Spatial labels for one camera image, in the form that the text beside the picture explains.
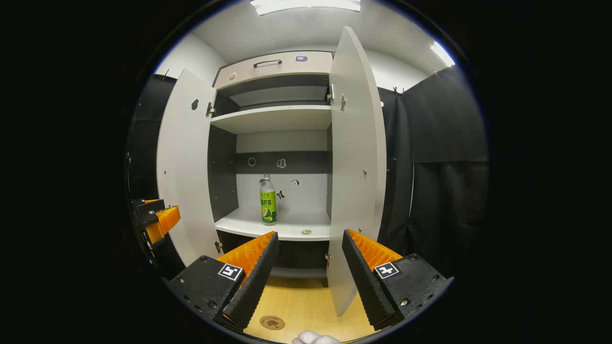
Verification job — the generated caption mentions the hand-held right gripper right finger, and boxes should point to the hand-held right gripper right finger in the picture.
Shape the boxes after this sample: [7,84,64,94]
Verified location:
[341,228,454,331]

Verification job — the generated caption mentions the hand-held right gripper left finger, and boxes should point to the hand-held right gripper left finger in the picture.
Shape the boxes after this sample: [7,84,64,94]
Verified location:
[163,231,280,333]

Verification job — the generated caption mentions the light grey cabinet door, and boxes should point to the light grey cabinet door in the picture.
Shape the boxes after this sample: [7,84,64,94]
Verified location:
[327,26,387,317]
[156,68,225,267]

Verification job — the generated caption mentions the green label bottle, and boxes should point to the green label bottle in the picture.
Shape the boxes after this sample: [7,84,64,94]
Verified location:
[260,174,278,226]

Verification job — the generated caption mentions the white cabinet shelf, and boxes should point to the white cabinet shelf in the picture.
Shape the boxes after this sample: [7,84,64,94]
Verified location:
[215,208,331,241]
[210,105,332,134]

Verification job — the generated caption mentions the grey cabinet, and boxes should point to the grey cabinet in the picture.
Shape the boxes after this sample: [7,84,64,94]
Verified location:
[207,50,335,280]

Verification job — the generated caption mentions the grey cabinet drawer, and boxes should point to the grey cabinet drawer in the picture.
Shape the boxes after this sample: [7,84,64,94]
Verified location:
[214,51,334,90]

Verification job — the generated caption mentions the black backdrop cloth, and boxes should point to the black backdrop cloth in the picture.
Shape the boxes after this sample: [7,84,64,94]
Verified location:
[127,64,489,282]

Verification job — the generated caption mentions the ceiling light panel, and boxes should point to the ceiling light panel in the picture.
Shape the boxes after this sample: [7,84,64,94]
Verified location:
[250,0,361,16]
[430,42,456,67]

